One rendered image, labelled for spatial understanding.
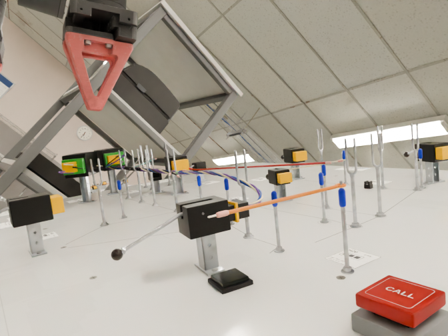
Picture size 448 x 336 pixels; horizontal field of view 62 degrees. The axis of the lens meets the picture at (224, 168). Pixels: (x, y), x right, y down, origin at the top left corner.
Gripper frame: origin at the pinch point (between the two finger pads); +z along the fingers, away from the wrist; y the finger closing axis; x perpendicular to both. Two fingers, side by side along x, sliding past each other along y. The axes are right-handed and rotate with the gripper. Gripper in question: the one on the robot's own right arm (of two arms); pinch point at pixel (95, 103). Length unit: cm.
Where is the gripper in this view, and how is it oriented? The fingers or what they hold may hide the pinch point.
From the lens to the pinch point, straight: 44.4
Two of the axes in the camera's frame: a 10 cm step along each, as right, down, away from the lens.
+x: -8.9, -0.3, -4.5
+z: -0.7, 10.0, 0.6
